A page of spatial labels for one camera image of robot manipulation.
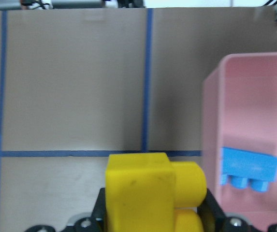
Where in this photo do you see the brown paper table cover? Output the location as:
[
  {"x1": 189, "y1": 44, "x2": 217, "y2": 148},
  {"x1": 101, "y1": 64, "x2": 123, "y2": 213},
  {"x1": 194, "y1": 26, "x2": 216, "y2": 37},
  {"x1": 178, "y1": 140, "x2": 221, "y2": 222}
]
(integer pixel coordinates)
[{"x1": 0, "y1": 7, "x2": 277, "y2": 232}]

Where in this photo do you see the blue toy block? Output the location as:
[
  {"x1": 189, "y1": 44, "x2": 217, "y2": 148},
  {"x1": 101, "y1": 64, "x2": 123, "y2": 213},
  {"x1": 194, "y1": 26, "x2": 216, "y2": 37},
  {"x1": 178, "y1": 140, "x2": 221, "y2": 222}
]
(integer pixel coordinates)
[{"x1": 219, "y1": 147, "x2": 277, "y2": 192}]

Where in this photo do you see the yellow toy block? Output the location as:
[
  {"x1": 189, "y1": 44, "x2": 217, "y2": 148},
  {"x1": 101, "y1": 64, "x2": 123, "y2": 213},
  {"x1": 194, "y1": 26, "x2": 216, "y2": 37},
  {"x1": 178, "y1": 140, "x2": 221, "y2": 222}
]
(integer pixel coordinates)
[{"x1": 105, "y1": 153, "x2": 207, "y2": 232}]

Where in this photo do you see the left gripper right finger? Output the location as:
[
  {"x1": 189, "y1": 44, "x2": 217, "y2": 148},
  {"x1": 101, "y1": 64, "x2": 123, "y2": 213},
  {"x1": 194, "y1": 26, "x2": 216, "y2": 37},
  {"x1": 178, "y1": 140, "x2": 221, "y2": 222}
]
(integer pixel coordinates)
[{"x1": 197, "y1": 189, "x2": 259, "y2": 232}]

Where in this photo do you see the pink plastic box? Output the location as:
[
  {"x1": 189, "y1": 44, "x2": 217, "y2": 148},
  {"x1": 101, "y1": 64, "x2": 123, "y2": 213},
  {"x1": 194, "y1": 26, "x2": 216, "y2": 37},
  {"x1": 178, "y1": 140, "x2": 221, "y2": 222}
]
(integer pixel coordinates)
[{"x1": 202, "y1": 52, "x2": 277, "y2": 231}]

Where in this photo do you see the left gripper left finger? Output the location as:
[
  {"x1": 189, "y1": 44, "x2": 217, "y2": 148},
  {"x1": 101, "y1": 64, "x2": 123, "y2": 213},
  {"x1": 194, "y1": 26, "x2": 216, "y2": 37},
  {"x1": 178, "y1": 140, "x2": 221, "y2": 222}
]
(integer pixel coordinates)
[{"x1": 63, "y1": 188, "x2": 106, "y2": 232}]

